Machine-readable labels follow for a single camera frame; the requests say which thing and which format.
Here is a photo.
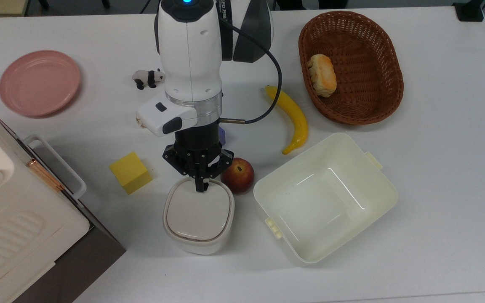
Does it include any brown wicker basket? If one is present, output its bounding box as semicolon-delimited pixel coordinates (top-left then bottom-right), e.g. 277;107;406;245
298;11;404;125

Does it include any pink plate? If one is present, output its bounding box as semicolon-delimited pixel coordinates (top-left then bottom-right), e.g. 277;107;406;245
0;50;81;117

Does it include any white lidded trash can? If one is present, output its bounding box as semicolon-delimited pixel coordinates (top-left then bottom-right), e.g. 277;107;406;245
163;177;235;255

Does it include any bread loaf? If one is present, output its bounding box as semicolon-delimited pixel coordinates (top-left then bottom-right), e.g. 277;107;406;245
307;54;337;98

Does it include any cream plastic storage bin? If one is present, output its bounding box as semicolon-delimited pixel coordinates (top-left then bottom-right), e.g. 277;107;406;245
253;133;398;264

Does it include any yellow cube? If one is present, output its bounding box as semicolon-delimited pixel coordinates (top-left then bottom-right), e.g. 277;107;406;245
109;152;153;195

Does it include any yellow banana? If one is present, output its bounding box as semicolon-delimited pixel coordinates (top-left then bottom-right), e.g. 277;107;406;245
265;85;309;155

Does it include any panda toy figure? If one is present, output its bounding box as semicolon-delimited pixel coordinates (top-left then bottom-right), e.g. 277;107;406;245
132;69;165;90

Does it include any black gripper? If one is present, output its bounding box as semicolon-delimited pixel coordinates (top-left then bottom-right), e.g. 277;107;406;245
162;121;234;193

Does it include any red apple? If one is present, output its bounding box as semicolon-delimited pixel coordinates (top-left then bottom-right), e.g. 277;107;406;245
220;158;255;194

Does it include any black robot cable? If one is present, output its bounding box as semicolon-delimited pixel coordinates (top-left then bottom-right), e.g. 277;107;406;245
219;21;282;125

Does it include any brown and cream cabinet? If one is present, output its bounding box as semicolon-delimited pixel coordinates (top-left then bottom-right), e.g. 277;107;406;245
0;96;126;303

